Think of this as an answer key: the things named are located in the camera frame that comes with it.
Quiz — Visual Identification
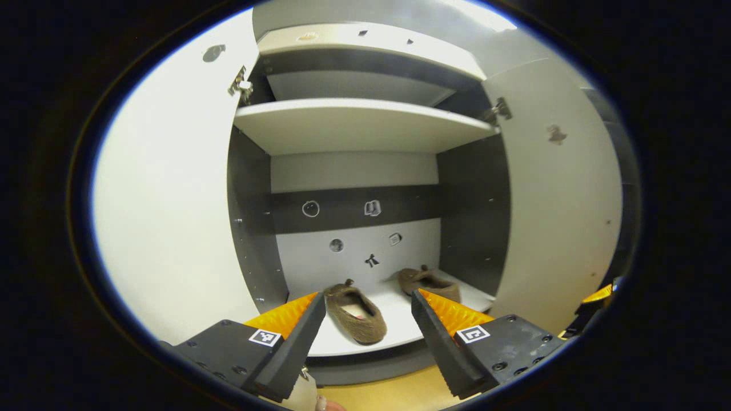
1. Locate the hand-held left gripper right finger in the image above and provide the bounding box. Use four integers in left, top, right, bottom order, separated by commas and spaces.
411, 288, 572, 400

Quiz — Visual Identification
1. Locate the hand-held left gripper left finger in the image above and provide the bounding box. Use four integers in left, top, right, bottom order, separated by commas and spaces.
160, 292, 327, 403

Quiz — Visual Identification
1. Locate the brown fuzzy shoe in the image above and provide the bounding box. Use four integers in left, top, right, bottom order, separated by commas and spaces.
397, 264, 462, 303
323, 279, 388, 345

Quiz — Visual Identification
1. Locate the white cabinet door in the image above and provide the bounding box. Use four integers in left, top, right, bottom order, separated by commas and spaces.
91, 9, 260, 346
481, 57, 624, 336

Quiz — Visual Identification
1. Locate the white shoe cabinet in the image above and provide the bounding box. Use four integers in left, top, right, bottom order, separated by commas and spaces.
91, 9, 626, 388

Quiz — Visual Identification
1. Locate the long ceiling light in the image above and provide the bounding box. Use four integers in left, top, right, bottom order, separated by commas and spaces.
440, 0, 517, 33

